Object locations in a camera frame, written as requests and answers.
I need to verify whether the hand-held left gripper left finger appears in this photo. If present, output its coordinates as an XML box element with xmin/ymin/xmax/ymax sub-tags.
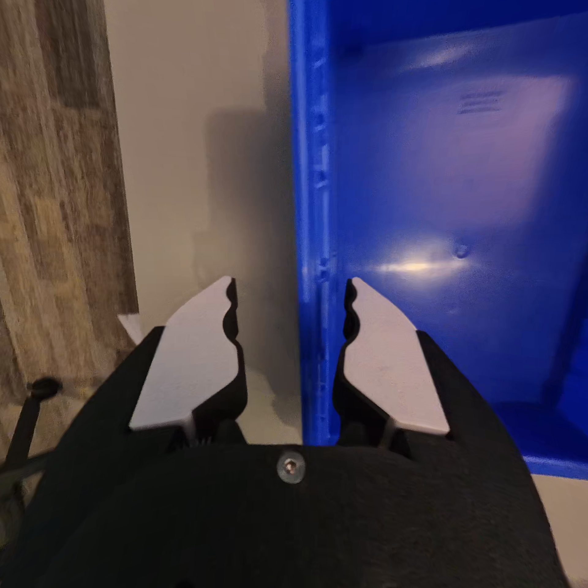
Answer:
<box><xmin>129</xmin><ymin>276</ymin><xmax>249</xmax><ymax>444</ymax></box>

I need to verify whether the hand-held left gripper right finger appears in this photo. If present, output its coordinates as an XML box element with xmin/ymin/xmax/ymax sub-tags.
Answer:
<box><xmin>333</xmin><ymin>277</ymin><xmax>451</xmax><ymax>449</ymax></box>

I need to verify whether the blue plastic bin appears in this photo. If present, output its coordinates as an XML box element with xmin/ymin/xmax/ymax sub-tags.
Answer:
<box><xmin>287</xmin><ymin>0</ymin><xmax>588</xmax><ymax>481</ymax></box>

